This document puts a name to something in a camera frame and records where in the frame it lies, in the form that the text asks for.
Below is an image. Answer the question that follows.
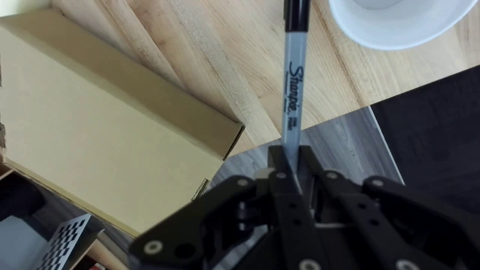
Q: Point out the brown cardboard box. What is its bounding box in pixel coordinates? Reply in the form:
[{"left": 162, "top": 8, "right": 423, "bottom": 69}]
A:
[{"left": 0, "top": 9, "right": 243, "bottom": 236}]

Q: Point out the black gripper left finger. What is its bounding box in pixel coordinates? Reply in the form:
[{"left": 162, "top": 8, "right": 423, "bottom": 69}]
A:
[{"left": 129, "top": 146, "right": 329, "bottom": 270}]

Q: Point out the grey black marker pen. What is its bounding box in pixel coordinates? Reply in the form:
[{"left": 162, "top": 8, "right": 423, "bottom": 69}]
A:
[{"left": 282, "top": 0, "right": 311, "bottom": 170}]

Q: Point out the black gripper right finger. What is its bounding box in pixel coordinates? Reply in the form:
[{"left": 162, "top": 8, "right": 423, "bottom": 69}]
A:
[{"left": 299, "top": 146, "right": 480, "bottom": 270}]

